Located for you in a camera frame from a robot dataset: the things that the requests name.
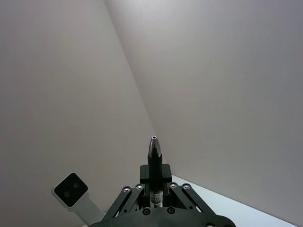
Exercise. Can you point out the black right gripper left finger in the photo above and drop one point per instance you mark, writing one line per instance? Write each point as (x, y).
(132, 196)

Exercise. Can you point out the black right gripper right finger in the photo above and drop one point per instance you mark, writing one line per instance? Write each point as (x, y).
(180, 196)

